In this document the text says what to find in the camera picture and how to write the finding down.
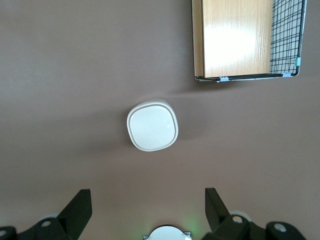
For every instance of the light wooden shelf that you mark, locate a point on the light wooden shelf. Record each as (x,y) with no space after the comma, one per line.
(235,37)

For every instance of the brown table cover cloth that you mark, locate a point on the brown table cover cloth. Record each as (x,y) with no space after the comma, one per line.
(62,100)

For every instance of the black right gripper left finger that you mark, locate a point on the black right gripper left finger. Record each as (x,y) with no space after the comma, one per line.
(71,215)

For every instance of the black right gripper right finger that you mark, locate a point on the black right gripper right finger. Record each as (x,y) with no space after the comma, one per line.
(220,220)

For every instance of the light blue tape piece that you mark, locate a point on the light blue tape piece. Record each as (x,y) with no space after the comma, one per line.
(224,79)
(287,74)
(297,61)

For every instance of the white lidded trash can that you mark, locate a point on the white lidded trash can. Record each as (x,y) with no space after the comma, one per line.
(152,126)

